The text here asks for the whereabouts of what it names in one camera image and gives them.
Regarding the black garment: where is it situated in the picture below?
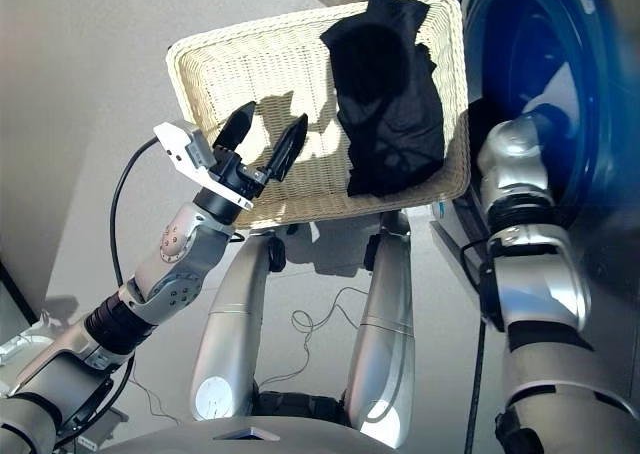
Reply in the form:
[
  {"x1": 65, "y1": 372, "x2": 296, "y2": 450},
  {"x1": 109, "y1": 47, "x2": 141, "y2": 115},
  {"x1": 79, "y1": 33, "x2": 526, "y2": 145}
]
[{"x1": 319, "y1": 0, "x2": 447, "y2": 199}]

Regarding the pale woven laundry basket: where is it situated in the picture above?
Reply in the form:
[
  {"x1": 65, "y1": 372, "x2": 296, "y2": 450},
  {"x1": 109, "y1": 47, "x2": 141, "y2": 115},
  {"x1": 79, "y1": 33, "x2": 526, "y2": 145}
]
[{"x1": 166, "y1": 0, "x2": 472, "y2": 231}]

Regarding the grey washing machine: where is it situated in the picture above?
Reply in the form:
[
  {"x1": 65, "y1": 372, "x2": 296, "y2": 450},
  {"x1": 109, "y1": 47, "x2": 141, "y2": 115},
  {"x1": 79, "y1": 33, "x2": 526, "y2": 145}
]
[{"x1": 428, "y1": 0, "x2": 640, "y2": 454}]

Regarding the silver robot leg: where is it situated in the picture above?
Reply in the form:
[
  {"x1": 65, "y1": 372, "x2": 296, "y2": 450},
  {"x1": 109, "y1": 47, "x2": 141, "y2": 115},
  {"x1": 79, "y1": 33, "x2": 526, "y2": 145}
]
[
  {"x1": 344, "y1": 212, "x2": 417, "y2": 451},
  {"x1": 189, "y1": 230, "x2": 287, "y2": 424}
]

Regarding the black robot waist joint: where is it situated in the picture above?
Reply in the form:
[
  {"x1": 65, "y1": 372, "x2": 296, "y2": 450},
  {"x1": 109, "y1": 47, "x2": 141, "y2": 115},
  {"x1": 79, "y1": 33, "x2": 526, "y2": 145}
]
[{"x1": 251, "y1": 389, "x2": 352, "y2": 426}]

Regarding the silver robot torso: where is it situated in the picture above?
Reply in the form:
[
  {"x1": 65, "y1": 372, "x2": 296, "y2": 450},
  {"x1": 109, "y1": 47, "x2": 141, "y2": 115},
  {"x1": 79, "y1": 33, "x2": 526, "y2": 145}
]
[{"x1": 99, "y1": 413, "x2": 407, "y2": 454}]

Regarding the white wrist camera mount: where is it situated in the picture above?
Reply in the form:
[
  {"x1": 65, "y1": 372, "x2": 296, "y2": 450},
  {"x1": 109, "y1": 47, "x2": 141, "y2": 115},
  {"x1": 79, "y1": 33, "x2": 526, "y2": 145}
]
[{"x1": 152, "y1": 121, "x2": 254, "y2": 211}]

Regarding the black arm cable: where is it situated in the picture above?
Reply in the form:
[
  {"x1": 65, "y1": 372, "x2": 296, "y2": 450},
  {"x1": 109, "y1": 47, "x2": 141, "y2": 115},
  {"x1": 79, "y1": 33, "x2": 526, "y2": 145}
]
[
  {"x1": 49, "y1": 136, "x2": 161, "y2": 450},
  {"x1": 459, "y1": 236, "x2": 502, "y2": 454}
]

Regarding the thin floor cable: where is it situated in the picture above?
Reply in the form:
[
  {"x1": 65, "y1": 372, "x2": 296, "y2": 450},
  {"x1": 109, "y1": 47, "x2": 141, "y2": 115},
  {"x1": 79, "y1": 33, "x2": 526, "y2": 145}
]
[{"x1": 254, "y1": 285, "x2": 372, "y2": 386}]

